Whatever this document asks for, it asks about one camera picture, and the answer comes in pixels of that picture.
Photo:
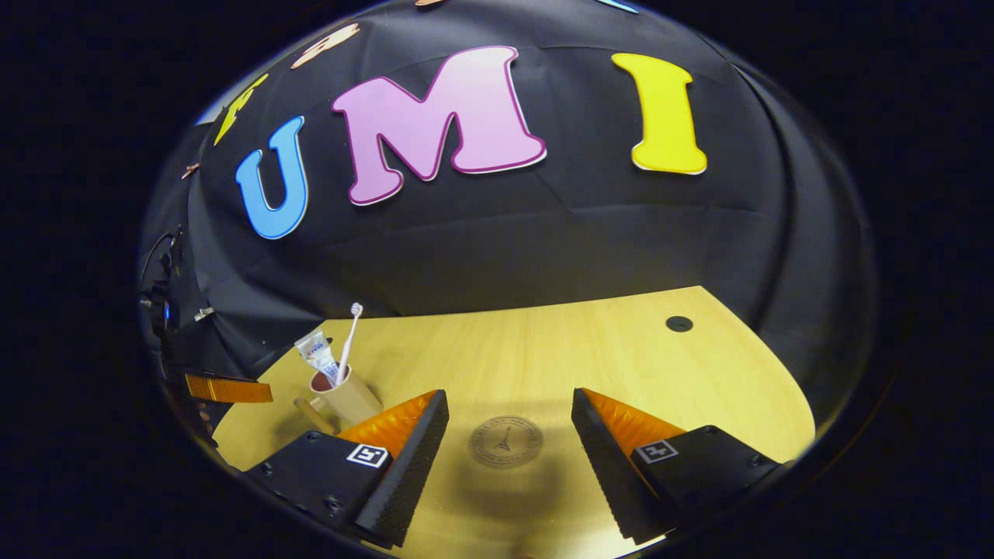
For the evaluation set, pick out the white cloth clip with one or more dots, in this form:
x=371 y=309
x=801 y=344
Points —
x=203 y=314

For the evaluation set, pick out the white toothbrush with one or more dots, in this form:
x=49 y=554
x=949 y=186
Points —
x=349 y=341

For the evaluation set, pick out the black backdrop cloth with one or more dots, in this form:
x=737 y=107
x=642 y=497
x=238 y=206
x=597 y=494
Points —
x=543 y=233

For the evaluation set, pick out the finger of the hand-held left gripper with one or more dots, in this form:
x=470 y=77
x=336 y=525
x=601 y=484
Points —
x=229 y=388

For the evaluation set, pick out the round black desk grommet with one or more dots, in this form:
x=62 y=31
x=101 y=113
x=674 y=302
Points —
x=679 y=323

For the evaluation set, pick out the round brown coaster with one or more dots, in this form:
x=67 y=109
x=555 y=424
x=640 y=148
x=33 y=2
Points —
x=505 y=441

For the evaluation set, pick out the reddish cloth clip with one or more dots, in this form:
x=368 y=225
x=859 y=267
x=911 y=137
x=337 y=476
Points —
x=189 y=171

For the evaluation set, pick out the wooden desktop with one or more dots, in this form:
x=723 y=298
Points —
x=582 y=357

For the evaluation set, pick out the white toothpaste tube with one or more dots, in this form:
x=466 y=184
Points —
x=318 y=353

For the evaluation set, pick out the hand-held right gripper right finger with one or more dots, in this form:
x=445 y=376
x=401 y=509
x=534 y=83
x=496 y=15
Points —
x=606 y=466

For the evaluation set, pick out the tan cup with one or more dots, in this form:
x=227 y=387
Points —
x=353 y=397

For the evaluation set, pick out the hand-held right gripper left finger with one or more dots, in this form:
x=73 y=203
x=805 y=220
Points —
x=408 y=466

